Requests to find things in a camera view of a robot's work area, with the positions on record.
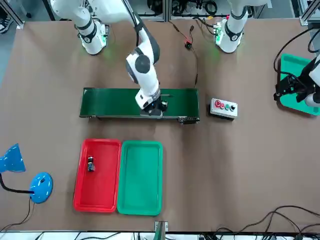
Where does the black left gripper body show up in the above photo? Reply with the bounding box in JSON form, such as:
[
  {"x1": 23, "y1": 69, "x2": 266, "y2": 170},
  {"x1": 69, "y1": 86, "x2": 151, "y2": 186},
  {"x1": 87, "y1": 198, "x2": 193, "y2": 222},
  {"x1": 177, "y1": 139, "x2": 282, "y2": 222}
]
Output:
[{"x1": 286, "y1": 73, "x2": 311, "y2": 95}]

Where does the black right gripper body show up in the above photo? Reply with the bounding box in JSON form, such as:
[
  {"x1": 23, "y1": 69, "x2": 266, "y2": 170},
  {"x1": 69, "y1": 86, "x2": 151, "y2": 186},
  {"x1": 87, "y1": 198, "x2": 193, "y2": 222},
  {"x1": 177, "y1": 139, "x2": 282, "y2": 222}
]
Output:
[{"x1": 146, "y1": 97, "x2": 166, "y2": 116}]

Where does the white button control box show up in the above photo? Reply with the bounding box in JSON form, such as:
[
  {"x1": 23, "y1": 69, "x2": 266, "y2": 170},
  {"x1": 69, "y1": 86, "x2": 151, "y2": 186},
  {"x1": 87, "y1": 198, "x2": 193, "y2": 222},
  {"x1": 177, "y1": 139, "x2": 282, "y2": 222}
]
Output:
[{"x1": 208, "y1": 97, "x2": 239, "y2": 121}]

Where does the green conveyor belt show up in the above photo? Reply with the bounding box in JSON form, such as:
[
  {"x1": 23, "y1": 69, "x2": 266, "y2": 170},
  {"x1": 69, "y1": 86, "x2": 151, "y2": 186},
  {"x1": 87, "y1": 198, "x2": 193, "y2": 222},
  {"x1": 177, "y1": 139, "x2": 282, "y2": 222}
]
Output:
[{"x1": 79, "y1": 87, "x2": 201, "y2": 126}]

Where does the green plastic tray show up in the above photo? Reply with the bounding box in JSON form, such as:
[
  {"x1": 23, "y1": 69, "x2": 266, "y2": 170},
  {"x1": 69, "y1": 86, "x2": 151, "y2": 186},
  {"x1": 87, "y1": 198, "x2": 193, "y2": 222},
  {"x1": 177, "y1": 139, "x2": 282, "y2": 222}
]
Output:
[
  {"x1": 279, "y1": 52, "x2": 320, "y2": 117},
  {"x1": 116, "y1": 140, "x2": 164, "y2": 217}
]

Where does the red plastic tray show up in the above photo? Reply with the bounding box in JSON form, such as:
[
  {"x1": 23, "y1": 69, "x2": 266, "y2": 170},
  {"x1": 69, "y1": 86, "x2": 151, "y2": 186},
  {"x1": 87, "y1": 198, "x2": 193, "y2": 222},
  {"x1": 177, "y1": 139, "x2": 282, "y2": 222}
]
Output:
[{"x1": 72, "y1": 138, "x2": 123, "y2": 214}]

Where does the blue desk lamp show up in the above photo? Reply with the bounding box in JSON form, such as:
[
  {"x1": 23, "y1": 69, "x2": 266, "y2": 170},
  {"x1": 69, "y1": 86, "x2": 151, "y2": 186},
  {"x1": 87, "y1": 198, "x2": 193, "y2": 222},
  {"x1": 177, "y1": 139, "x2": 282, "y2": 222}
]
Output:
[{"x1": 0, "y1": 142, "x2": 54, "y2": 205}]

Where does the person's shoe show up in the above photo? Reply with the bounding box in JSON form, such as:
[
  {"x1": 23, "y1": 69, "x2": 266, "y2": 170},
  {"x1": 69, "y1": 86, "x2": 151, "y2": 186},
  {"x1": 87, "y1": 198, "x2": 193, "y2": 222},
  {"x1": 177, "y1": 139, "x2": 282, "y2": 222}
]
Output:
[{"x1": 0, "y1": 11, "x2": 13, "y2": 35}]

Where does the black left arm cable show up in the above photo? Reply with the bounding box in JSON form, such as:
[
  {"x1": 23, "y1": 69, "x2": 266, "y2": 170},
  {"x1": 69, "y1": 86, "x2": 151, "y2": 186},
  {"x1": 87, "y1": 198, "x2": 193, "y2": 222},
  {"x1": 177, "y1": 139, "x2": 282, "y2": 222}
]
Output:
[{"x1": 273, "y1": 26, "x2": 320, "y2": 87}]

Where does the black conveyor power cable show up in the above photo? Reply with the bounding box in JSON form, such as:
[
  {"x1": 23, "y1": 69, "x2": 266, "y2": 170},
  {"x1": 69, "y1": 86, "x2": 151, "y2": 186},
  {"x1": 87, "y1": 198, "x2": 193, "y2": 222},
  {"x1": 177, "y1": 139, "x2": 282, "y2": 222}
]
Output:
[{"x1": 167, "y1": 20, "x2": 200, "y2": 88}]

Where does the aluminium frame profile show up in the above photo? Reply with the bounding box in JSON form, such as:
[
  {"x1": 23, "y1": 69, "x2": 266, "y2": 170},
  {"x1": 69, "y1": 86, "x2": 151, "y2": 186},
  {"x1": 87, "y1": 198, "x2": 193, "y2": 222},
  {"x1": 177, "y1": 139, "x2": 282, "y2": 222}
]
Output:
[
  {"x1": 298, "y1": 0, "x2": 320, "y2": 26},
  {"x1": 3, "y1": 3, "x2": 26, "y2": 29}
]

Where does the short black cable with plug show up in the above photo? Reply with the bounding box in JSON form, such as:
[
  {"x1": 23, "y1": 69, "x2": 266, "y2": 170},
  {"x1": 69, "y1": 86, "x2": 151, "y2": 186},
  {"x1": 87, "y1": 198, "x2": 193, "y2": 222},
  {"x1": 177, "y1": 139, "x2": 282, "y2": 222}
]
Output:
[{"x1": 187, "y1": 24, "x2": 196, "y2": 44}]

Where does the aluminium frame post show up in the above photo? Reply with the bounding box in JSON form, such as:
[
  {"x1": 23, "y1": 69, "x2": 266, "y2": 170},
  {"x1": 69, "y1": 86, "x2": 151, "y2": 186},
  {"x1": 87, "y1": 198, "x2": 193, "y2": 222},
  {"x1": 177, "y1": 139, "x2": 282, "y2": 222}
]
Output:
[{"x1": 154, "y1": 220, "x2": 169, "y2": 240}]

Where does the black lamp cable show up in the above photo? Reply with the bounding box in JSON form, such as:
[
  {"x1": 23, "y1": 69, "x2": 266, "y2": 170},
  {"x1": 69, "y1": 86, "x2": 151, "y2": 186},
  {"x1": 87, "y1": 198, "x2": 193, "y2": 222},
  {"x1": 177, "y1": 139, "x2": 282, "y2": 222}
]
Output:
[{"x1": 0, "y1": 197, "x2": 36, "y2": 232}]

